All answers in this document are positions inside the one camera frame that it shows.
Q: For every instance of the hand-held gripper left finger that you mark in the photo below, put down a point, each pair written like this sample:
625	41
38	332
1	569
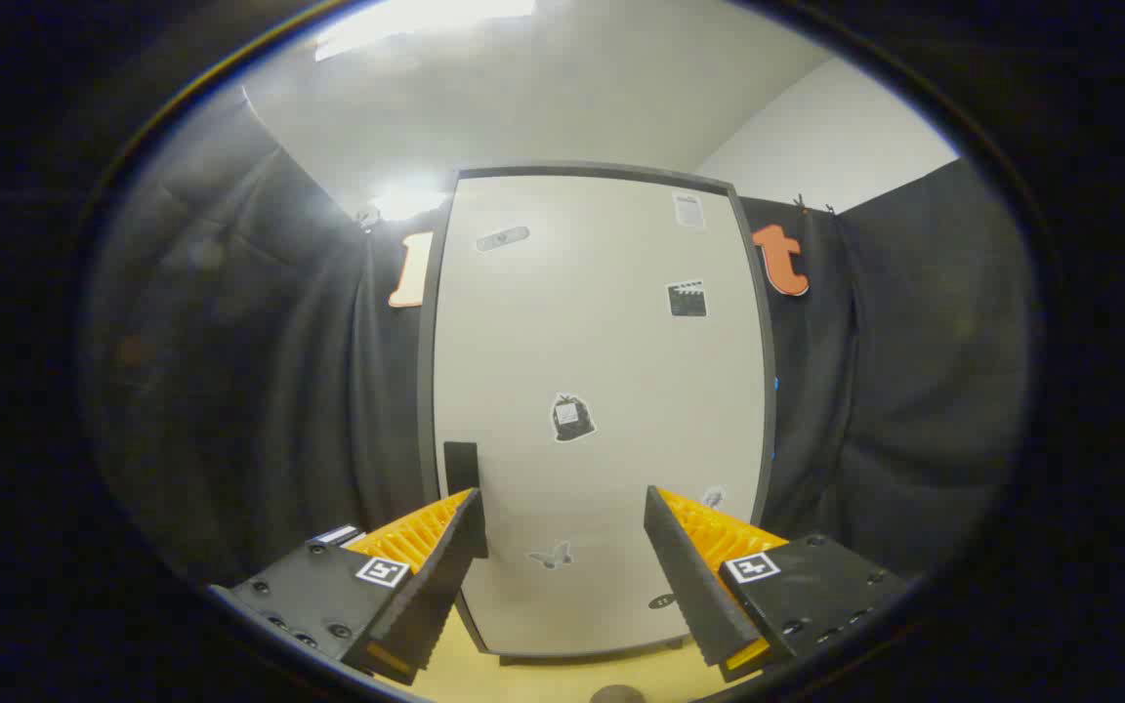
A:
440	586

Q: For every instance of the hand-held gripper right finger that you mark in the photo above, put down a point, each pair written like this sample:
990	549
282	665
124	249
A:
685	576

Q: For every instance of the grey shoe cabinet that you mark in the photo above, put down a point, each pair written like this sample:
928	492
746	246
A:
425	391

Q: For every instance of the white shoe cabinet door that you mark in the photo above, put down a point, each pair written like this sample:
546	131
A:
572	322

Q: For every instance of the white covered book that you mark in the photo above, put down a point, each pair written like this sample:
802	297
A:
336	535

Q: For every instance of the black backdrop cloth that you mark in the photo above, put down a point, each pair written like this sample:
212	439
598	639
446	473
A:
260	391

